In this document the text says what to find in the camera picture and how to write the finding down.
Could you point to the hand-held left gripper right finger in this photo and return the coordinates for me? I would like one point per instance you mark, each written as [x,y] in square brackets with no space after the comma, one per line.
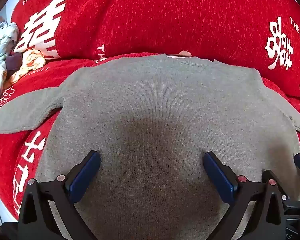
[218,177]

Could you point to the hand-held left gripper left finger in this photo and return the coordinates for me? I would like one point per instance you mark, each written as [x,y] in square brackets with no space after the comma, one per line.
[86,172]

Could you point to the gray knit sweater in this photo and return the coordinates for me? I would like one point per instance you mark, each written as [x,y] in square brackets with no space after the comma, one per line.
[150,100]

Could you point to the red printed bed sheet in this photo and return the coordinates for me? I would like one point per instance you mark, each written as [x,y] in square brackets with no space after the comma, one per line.
[7,160]

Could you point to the small plush toy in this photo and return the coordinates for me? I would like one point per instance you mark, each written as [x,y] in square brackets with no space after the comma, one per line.
[32,60]

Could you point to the dark purple cloth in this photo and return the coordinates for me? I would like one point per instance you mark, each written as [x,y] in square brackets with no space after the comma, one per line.
[13,62]

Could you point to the pale floral crumpled cloth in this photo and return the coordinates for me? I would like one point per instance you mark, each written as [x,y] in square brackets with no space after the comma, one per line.
[0,45]

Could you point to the red printed folded quilt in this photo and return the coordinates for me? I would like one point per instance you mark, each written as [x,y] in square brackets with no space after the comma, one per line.
[165,17]

